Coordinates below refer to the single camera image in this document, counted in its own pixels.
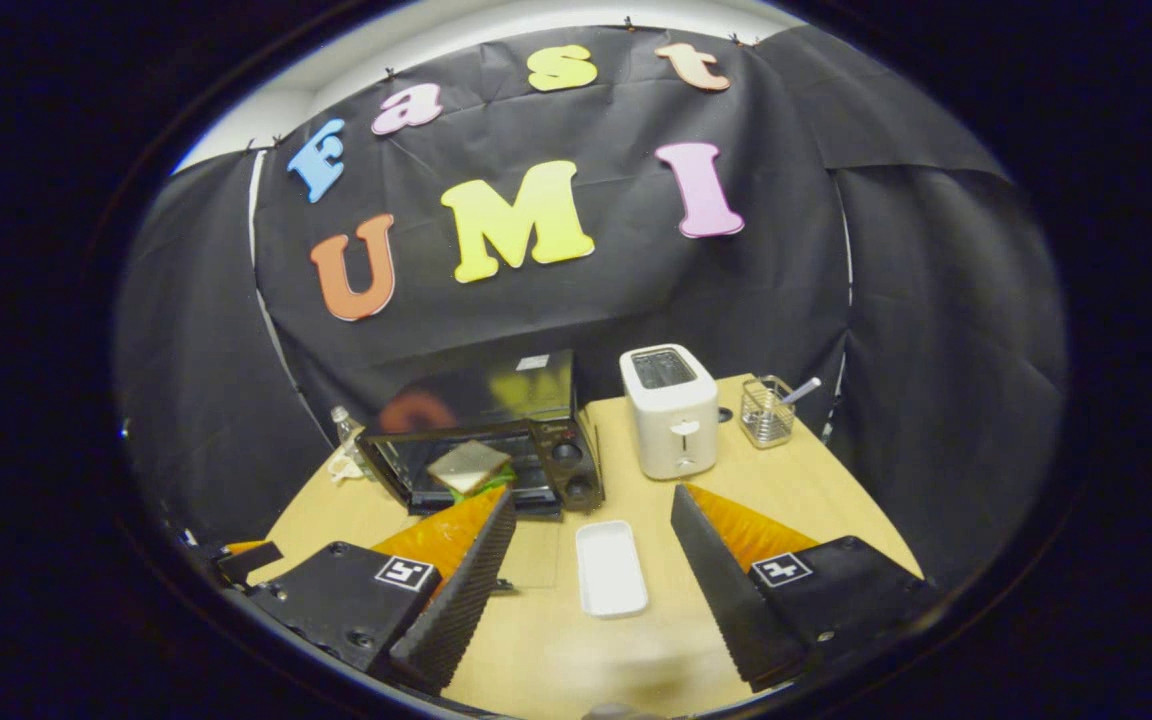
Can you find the metal spoon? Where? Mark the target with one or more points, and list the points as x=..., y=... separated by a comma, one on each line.
x=802, y=390

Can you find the white divided condiment dish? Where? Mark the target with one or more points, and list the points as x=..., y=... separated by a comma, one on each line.
x=346, y=470

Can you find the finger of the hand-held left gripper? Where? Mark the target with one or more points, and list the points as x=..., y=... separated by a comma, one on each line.
x=248, y=562

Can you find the clear glass bottle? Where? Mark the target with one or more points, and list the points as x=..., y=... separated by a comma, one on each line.
x=344, y=430

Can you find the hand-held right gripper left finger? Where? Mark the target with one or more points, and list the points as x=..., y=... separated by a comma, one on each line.
x=466, y=590

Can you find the black backdrop cloth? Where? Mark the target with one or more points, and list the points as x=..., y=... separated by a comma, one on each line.
x=636, y=300

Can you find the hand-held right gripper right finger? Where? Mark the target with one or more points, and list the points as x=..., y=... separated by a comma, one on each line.
x=721, y=590

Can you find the white toaster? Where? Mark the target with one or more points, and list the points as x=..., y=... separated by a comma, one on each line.
x=671, y=420

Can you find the lettuce sandwich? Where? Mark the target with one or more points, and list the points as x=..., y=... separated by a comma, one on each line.
x=468, y=466

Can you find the black electric oven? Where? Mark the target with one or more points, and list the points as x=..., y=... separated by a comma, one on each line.
x=566, y=460

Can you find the white rectangular tray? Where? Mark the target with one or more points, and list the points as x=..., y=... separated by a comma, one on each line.
x=612, y=570

